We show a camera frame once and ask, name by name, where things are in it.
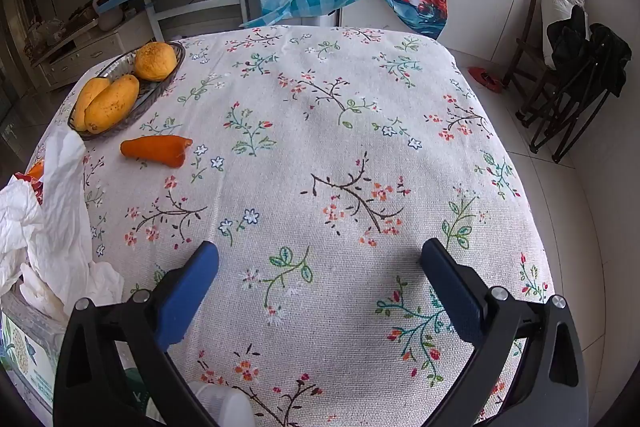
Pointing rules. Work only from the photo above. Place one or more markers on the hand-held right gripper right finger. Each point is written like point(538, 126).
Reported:
point(452, 292)

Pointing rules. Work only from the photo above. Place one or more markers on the red floor item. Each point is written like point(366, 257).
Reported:
point(481, 74)

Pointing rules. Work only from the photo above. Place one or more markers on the black folding chair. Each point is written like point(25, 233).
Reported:
point(600, 52)

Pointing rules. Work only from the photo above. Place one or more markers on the wooden chair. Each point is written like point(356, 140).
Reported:
point(542, 79)

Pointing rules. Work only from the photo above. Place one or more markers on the white television stand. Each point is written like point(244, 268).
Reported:
point(75, 57)

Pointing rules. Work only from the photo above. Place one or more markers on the round yellow mango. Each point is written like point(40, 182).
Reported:
point(155, 61)

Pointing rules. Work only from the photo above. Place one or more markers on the orange carrot piece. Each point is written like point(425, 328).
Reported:
point(36, 169)

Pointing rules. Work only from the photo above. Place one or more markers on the white plastic cup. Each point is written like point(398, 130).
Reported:
point(225, 404)

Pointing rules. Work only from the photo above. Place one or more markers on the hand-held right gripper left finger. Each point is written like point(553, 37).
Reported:
point(187, 292)

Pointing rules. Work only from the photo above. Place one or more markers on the floral tablecloth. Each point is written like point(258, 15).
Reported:
point(320, 187)

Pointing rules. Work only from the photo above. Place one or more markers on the stubby orange carrot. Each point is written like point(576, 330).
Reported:
point(155, 150)

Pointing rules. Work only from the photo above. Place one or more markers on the pale pink kettle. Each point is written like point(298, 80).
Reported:
point(110, 21)

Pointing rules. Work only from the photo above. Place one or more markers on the red white food packaging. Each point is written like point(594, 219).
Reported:
point(22, 179)

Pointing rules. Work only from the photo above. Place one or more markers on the green printed tissue box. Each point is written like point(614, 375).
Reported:
point(25, 352)

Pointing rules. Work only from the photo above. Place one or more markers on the white plastic bag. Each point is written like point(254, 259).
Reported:
point(55, 207)

